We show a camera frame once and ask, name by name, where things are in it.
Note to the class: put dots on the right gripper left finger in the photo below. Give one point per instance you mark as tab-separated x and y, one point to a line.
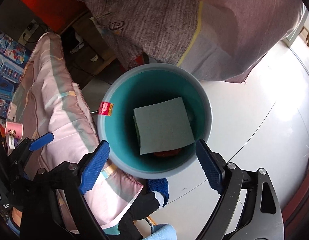
42	218

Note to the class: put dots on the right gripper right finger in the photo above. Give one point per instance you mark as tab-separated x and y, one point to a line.
261	216

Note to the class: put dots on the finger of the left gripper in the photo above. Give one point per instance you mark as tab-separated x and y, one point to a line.
41	141

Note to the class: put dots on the teal trash bin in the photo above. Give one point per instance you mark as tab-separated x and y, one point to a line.
143	86

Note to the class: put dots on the pink cartoon cup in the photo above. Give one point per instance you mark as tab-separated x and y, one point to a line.
14	129

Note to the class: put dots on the pink plaid tablecloth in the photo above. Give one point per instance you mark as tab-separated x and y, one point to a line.
47	100

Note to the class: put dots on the blue toy box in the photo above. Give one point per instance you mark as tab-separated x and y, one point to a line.
13	58

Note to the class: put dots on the wooden shelf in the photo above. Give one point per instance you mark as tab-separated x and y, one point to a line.
85	51

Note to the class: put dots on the grey green paper sheet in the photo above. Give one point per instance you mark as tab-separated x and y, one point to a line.
163	127

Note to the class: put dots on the grey knitted sofa cover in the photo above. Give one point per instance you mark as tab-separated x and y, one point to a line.
214	40

